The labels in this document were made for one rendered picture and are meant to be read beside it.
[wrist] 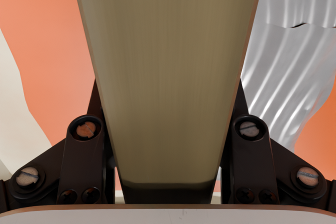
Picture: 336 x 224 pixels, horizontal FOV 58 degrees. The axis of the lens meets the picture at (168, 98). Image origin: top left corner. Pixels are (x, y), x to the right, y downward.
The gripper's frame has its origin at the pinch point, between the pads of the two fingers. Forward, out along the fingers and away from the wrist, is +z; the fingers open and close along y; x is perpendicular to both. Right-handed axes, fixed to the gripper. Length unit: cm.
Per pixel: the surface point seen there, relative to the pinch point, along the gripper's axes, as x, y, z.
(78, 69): -3.8, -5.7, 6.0
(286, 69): -3.4, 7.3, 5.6
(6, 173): -16.2, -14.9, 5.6
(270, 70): -3.1, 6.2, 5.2
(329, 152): -13.2, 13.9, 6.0
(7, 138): -11.2, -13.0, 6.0
